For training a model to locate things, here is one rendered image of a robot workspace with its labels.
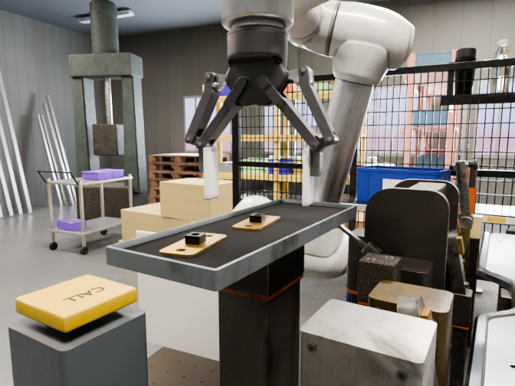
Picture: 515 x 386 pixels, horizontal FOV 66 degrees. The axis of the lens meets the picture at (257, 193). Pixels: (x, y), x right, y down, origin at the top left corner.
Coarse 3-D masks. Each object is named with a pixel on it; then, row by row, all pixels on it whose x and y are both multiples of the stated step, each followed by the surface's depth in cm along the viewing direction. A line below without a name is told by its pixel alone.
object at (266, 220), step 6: (252, 216) 51; (258, 216) 51; (264, 216) 52; (270, 216) 55; (276, 216) 55; (240, 222) 51; (246, 222) 51; (252, 222) 51; (258, 222) 51; (264, 222) 51; (270, 222) 51; (234, 228) 49; (240, 228) 48; (246, 228) 48; (252, 228) 48; (258, 228) 48
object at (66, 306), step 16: (48, 288) 30; (64, 288) 30; (80, 288) 30; (96, 288) 30; (112, 288) 30; (128, 288) 30; (16, 304) 28; (32, 304) 27; (48, 304) 27; (64, 304) 27; (80, 304) 27; (96, 304) 27; (112, 304) 28; (128, 304) 29; (48, 320) 26; (64, 320) 25; (80, 320) 26
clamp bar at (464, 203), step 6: (456, 162) 99; (462, 162) 98; (474, 162) 97; (450, 168) 101; (456, 168) 99; (462, 168) 98; (468, 168) 99; (474, 168) 98; (456, 174) 99; (462, 174) 99; (462, 180) 99; (462, 186) 99; (462, 192) 99; (468, 192) 101; (462, 198) 99; (468, 198) 99; (462, 204) 99; (468, 204) 99; (462, 210) 99; (468, 210) 99; (462, 216) 100; (468, 216) 99
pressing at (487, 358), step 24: (504, 240) 105; (480, 264) 85; (504, 264) 86; (504, 312) 61; (480, 336) 54; (504, 336) 55; (480, 360) 48; (504, 360) 49; (480, 384) 43; (504, 384) 44
